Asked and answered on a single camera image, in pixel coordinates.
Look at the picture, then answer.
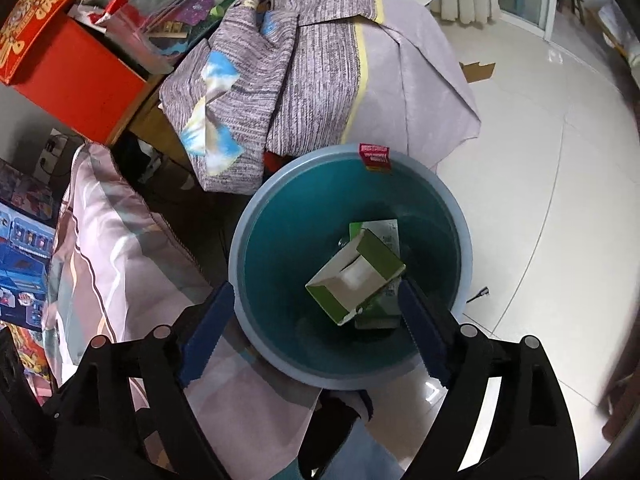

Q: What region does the green and white carton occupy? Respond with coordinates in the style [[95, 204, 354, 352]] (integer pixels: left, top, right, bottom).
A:
[[305, 228, 407, 328]]

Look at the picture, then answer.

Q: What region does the grey striped blanket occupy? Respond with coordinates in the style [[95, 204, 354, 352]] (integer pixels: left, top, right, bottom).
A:
[[159, 0, 482, 195]]

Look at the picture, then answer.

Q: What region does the teal plastic bin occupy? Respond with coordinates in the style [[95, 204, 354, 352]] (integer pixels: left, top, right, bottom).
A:
[[229, 144, 473, 391]]

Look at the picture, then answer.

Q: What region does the plain red box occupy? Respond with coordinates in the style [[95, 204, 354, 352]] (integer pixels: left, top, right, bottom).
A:
[[12, 15, 151, 146]]

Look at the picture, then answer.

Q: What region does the red gift box gold print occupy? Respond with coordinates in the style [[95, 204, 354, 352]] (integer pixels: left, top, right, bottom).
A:
[[0, 0, 76, 86]]

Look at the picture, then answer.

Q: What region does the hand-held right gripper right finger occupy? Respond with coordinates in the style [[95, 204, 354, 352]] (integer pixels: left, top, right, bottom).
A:
[[397, 277, 581, 480]]

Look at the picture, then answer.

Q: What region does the brown cardboard piece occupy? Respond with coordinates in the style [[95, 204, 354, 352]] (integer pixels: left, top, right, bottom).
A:
[[459, 61, 496, 83]]

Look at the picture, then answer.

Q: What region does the wooden table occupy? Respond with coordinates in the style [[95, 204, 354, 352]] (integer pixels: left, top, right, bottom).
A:
[[127, 75, 201, 171]]

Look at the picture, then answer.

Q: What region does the wooden stool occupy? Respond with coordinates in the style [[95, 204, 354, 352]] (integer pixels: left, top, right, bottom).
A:
[[556, 0, 586, 23]]

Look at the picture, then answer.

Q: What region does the flat green carton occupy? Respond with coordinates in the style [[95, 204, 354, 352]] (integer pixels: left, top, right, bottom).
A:
[[348, 218, 401, 331]]

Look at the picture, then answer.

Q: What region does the pink striped bed sheet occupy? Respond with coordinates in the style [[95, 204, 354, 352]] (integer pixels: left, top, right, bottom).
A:
[[42, 142, 326, 480]]

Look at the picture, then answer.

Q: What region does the blue printed box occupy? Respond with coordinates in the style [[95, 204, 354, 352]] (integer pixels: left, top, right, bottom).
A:
[[0, 160, 56, 331]]

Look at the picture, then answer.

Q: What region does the red label sticker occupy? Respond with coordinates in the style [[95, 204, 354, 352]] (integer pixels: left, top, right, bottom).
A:
[[358, 143, 391, 173]]

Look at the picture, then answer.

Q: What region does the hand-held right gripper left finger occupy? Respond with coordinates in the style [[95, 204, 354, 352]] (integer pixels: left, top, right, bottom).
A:
[[47, 280, 236, 480]]

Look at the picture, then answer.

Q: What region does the clear plastic storage container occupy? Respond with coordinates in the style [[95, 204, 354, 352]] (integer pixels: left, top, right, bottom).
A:
[[75, 0, 261, 76]]

